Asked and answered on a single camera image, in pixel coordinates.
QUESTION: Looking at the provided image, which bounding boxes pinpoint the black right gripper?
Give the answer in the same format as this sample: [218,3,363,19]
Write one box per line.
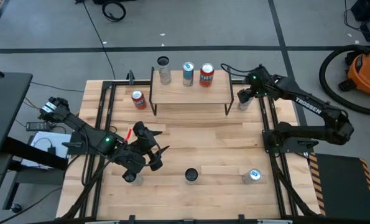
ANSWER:
[237,66,272,103]

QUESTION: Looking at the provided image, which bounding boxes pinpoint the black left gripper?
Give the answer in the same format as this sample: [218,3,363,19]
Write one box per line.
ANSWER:
[122,121,170,174]

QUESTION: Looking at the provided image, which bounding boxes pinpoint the Celsius Peach Vibe can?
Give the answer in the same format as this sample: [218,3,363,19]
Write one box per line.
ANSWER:
[236,96,254,111]

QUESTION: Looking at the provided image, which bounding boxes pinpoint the Celsius Tropical Vibe can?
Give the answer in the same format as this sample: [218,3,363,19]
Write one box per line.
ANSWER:
[122,170,144,187]

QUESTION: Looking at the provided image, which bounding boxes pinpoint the orange Fanta soda can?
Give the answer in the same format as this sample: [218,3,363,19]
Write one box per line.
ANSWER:
[199,63,215,88]

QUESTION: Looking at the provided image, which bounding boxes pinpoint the Celsius can pink band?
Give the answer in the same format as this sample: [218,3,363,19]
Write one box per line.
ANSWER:
[184,167,200,186]

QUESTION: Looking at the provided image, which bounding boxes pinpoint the blue silver Red Bull can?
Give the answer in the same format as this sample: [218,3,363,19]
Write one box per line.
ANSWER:
[182,61,195,87]
[242,169,262,185]

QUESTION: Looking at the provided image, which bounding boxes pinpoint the white Celsius energy can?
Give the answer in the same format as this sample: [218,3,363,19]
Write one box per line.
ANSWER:
[156,55,172,85]

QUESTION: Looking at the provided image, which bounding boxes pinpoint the wooden shelf black metal legs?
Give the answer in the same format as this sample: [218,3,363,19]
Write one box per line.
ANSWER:
[149,65,235,116]

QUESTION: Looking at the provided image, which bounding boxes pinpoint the red Fanta soda can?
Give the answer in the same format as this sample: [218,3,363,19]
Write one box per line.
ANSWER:
[131,90,147,110]

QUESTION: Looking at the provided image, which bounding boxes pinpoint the orange shop vacuum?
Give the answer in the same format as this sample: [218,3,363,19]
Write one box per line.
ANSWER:
[318,44,370,117]
[338,40,370,106]

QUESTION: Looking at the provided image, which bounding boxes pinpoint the white paper sheets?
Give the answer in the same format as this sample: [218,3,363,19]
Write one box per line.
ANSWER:
[21,131,72,170]

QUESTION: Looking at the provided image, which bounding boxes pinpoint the black aluminium rig frame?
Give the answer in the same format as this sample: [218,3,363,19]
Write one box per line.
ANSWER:
[60,70,322,224]

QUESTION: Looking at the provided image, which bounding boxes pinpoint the coiled black cable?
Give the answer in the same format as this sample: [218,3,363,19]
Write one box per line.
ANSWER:
[101,1,127,23]

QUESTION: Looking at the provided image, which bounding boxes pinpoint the black floor cable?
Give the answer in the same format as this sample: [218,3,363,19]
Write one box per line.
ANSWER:
[75,0,117,80]

